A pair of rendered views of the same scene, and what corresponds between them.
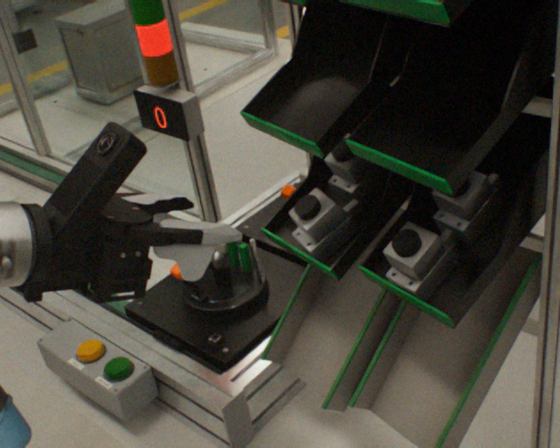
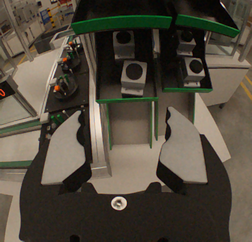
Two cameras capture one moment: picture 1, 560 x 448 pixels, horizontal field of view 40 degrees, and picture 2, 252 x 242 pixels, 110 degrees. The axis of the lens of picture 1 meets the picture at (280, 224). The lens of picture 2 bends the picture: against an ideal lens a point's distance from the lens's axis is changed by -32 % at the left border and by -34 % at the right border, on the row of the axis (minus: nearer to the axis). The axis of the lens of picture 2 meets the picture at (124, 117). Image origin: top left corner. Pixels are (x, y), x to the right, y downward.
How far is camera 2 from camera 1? 73 cm
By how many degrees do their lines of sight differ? 42
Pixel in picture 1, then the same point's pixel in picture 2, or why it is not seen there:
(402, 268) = (195, 78)
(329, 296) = (116, 111)
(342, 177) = (124, 52)
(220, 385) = (97, 166)
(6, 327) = (12, 187)
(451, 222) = (186, 53)
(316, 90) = (111, 2)
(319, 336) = (122, 126)
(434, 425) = not seen: hidden behind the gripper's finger
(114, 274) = not seen: outside the picture
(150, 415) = not seen: hidden behind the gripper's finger
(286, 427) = (115, 156)
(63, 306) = (21, 176)
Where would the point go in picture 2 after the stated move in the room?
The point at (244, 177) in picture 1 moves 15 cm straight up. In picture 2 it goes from (30, 98) to (19, 84)
